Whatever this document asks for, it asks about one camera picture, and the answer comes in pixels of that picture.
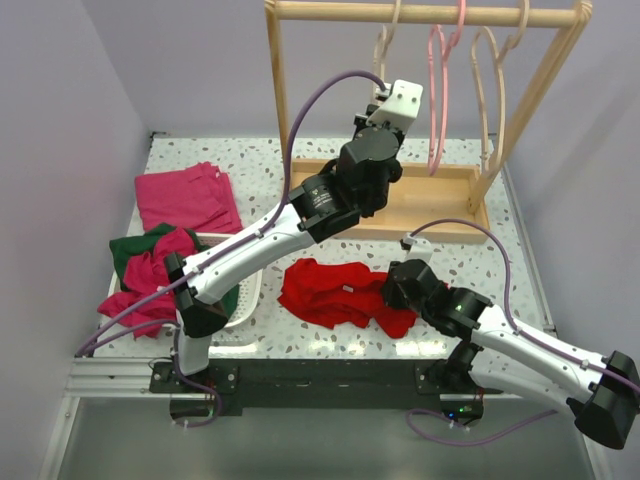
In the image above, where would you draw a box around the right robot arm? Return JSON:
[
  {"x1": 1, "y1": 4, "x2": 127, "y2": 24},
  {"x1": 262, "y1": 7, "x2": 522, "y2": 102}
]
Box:
[{"x1": 382, "y1": 259, "x2": 639, "y2": 450}]

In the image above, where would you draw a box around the beige hanger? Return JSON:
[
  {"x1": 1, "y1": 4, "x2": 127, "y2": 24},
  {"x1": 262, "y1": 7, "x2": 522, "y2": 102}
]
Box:
[
  {"x1": 470, "y1": 0, "x2": 530, "y2": 181},
  {"x1": 373, "y1": 0, "x2": 402, "y2": 81}
]

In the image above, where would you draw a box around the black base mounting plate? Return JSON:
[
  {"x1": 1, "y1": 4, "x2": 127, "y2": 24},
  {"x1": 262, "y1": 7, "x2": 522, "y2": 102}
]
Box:
[{"x1": 149, "y1": 359, "x2": 482, "y2": 419}]

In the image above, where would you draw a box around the red t shirt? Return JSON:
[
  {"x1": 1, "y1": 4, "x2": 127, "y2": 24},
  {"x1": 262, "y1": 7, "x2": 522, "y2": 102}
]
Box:
[{"x1": 278, "y1": 258, "x2": 417, "y2": 339}]

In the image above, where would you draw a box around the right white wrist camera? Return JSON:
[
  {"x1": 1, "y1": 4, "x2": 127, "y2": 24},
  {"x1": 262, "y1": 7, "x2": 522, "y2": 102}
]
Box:
[{"x1": 400, "y1": 233, "x2": 434, "y2": 263}]

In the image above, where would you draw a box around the dark green t shirt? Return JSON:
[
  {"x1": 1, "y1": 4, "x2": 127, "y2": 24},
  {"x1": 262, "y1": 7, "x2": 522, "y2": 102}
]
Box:
[{"x1": 108, "y1": 223, "x2": 240, "y2": 321}]

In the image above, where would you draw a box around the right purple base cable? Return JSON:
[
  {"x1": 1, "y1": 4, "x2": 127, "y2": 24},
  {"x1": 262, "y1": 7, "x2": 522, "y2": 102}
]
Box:
[{"x1": 404, "y1": 407, "x2": 556, "y2": 448}]

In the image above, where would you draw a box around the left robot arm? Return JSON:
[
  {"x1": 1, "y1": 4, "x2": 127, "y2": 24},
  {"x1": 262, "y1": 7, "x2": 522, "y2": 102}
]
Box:
[{"x1": 165, "y1": 98, "x2": 419, "y2": 392}]

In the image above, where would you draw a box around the wooden clothes rack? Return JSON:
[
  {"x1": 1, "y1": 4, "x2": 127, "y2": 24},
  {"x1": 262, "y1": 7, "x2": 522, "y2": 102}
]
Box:
[{"x1": 264, "y1": 1, "x2": 592, "y2": 240}]

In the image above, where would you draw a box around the white perforated plastic basket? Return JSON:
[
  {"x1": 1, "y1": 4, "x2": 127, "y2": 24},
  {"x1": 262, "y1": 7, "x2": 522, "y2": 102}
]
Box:
[{"x1": 113, "y1": 231, "x2": 264, "y2": 329}]

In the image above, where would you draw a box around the folded pink t shirt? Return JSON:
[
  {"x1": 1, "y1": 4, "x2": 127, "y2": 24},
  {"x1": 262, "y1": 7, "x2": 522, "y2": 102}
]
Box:
[{"x1": 134, "y1": 162, "x2": 242, "y2": 234}]

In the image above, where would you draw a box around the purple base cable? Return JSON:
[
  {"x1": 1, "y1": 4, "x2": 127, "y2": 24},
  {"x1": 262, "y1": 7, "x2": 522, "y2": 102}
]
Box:
[
  {"x1": 169, "y1": 324, "x2": 231, "y2": 429},
  {"x1": 404, "y1": 407, "x2": 556, "y2": 448}
]

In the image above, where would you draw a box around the crumpled magenta t shirt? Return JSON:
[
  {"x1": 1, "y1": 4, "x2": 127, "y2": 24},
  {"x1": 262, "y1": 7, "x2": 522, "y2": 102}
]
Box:
[{"x1": 96, "y1": 226, "x2": 201, "y2": 341}]

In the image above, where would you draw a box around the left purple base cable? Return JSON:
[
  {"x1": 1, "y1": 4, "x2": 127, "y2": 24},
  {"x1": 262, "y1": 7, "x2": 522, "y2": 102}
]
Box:
[{"x1": 169, "y1": 324, "x2": 231, "y2": 429}]

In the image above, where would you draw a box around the pink hanger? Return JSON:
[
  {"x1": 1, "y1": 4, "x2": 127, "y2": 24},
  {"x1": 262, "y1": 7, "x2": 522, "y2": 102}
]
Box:
[{"x1": 427, "y1": 0, "x2": 467, "y2": 176}]

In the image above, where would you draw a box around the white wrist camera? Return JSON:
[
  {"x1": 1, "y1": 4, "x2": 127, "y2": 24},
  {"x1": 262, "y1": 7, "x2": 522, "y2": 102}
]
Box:
[
  {"x1": 400, "y1": 233, "x2": 434, "y2": 263},
  {"x1": 369, "y1": 80, "x2": 424, "y2": 134}
]

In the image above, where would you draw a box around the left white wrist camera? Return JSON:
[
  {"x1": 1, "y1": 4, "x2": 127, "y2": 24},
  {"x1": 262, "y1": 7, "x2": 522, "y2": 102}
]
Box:
[{"x1": 369, "y1": 80, "x2": 424, "y2": 134}]

